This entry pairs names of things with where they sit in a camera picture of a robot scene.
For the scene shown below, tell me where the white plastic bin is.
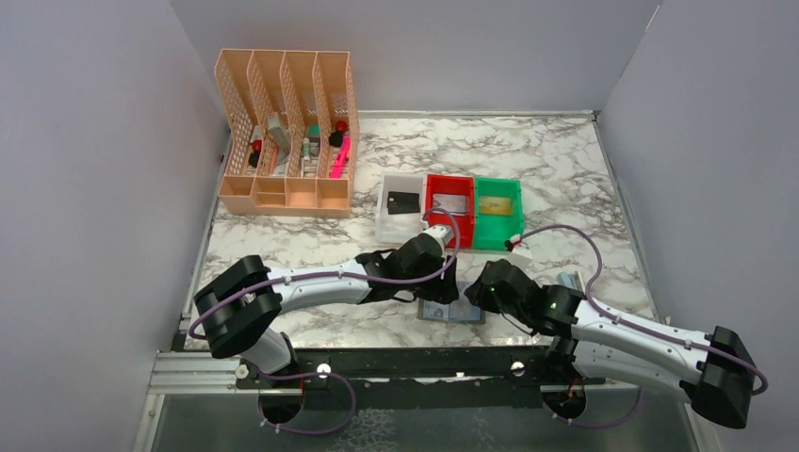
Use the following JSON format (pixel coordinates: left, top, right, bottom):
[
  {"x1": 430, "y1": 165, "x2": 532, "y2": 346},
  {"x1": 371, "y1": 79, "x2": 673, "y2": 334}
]
[{"x1": 375, "y1": 172, "x2": 426, "y2": 244}]

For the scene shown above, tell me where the grey metal card holder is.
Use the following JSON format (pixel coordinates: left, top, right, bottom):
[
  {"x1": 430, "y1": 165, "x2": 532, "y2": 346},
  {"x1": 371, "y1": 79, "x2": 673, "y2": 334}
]
[{"x1": 417, "y1": 282, "x2": 485, "y2": 324}]

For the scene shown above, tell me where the red plastic bin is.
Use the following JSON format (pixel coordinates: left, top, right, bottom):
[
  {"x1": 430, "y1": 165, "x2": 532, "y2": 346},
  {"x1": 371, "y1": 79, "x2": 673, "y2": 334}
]
[{"x1": 424, "y1": 173, "x2": 476, "y2": 249}]

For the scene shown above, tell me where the green plastic bin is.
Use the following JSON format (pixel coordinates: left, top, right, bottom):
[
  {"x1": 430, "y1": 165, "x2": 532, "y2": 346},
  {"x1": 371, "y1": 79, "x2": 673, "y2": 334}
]
[{"x1": 472, "y1": 177, "x2": 526, "y2": 250}]

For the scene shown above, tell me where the white magnetic stripe card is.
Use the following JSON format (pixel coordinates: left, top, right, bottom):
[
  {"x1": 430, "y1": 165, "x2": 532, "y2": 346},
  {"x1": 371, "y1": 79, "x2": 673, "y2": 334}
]
[{"x1": 432, "y1": 193, "x2": 468, "y2": 216}]

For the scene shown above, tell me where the peach plastic desk organizer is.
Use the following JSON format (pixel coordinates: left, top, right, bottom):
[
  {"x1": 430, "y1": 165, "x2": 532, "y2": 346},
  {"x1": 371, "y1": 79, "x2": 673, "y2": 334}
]
[{"x1": 214, "y1": 49, "x2": 360, "y2": 218}]

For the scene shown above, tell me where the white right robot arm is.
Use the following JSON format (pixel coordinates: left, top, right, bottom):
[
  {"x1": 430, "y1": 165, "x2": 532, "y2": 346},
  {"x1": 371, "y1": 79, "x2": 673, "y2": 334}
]
[{"x1": 465, "y1": 259, "x2": 757, "y2": 429}]

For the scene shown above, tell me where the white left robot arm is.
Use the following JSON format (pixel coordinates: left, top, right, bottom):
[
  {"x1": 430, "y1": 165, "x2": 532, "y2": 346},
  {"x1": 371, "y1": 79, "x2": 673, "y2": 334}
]
[{"x1": 188, "y1": 225, "x2": 460, "y2": 375}]

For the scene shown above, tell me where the black card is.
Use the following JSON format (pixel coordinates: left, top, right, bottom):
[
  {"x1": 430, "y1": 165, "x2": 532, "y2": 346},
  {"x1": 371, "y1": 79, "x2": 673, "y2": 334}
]
[{"x1": 386, "y1": 191, "x2": 420, "y2": 215}]

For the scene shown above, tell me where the gold card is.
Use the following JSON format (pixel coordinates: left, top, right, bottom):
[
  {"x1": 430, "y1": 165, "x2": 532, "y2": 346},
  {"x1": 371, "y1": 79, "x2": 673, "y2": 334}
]
[{"x1": 478, "y1": 197, "x2": 514, "y2": 216}]

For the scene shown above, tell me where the pink highlighter pen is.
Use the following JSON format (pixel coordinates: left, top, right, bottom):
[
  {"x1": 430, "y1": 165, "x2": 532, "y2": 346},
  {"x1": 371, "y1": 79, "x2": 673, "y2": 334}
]
[{"x1": 330, "y1": 135, "x2": 351, "y2": 178}]

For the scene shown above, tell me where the red black stamp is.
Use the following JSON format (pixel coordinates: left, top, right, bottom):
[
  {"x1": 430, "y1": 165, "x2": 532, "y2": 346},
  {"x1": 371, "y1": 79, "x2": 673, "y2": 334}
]
[{"x1": 328, "y1": 121, "x2": 349, "y2": 148}]

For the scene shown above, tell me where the green capped bottle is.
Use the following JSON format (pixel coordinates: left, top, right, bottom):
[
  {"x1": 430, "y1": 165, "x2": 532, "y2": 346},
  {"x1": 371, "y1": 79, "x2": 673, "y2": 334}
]
[{"x1": 305, "y1": 124, "x2": 320, "y2": 157}]

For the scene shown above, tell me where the grey box in organizer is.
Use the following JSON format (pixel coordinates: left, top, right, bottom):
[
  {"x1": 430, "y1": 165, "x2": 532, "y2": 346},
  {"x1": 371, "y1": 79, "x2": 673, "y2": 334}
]
[{"x1": 266, "y1": 112, "x2": 291, "y2": 152}]

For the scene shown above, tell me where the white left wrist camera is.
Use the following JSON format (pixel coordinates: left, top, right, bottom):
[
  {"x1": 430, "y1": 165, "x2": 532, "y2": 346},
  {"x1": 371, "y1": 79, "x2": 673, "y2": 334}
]
[{"x1": 422, "y1": 224, "x2": 454, "y2": 250}]

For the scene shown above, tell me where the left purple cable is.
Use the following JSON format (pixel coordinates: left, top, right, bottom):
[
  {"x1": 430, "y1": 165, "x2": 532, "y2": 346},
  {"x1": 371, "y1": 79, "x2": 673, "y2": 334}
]
[{"x1": 187, "y1": 208, "x2": 462, "y2": 341}]

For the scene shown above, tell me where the purple cable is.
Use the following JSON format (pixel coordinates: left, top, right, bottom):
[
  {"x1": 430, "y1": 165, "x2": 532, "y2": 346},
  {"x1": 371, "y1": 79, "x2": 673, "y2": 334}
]
[
  {"x1": 187, "y1": 208, "x2": 462, "y2": 341},
  {"x1": 505, "y1": 224, "x2": 769, "y2": 431}
]

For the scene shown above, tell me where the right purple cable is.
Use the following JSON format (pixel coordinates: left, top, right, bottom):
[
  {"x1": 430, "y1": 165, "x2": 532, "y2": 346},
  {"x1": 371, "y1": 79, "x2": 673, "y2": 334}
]
[{"x1": 505, "y1": 224, "x2": 769, "y2": 431}]

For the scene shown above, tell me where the black mounting rail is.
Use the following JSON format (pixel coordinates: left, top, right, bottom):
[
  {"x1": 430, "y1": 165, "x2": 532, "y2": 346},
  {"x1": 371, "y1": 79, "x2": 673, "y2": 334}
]
[{"x1": 155, "y1": 346, "x2": 607, "y2": 413}]

